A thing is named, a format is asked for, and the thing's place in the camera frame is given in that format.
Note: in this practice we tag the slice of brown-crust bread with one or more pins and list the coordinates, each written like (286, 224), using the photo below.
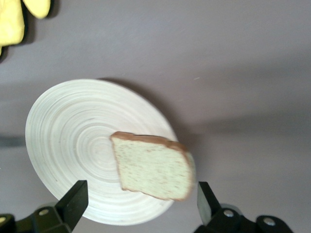
(153, 167)

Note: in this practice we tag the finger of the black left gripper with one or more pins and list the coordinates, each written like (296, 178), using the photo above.
(11, 142)

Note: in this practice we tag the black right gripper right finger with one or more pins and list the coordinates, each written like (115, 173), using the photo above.
(218, 218)

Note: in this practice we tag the yellow quilted mitt with thumb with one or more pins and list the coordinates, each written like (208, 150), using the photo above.
(11, 21)

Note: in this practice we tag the white round plate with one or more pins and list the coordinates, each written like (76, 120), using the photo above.
(73, 145)

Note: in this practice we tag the brown table cover sheet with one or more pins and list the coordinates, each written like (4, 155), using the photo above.
(230, 72)

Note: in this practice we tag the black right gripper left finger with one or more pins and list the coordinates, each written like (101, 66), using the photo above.
(60, 216)

